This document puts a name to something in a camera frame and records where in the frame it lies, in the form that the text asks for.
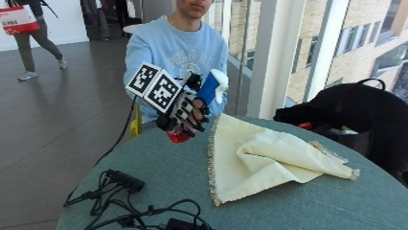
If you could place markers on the white window pillar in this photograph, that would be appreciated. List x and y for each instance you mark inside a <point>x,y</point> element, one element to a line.
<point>275,57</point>

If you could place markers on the black hub box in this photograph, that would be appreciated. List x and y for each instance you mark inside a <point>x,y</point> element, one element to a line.
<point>124,180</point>

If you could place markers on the red item in bag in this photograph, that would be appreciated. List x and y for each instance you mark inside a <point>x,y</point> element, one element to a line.
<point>304,125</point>

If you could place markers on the white round table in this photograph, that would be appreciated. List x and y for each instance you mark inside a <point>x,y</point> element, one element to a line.
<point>132,28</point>

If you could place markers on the blue white and red bottle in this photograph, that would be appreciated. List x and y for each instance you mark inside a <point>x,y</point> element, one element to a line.
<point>209,87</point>

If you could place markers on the the person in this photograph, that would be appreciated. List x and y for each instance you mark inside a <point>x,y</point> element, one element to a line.
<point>174,48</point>

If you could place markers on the yellow chair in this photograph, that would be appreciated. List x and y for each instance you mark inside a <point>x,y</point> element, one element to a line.
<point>136,124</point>

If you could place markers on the white cube of black markers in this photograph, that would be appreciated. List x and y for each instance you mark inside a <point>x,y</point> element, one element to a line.
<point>153,87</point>

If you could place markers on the red and white carrier bag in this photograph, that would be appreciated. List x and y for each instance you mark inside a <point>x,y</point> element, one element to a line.
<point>16,19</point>

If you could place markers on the cream fringed cloth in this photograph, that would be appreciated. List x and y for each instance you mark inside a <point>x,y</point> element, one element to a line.
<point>255,159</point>

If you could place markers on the black bag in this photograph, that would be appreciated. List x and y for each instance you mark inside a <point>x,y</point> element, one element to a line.
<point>360,111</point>

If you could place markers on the black power adapter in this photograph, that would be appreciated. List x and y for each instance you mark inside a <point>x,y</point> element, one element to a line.
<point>182,224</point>

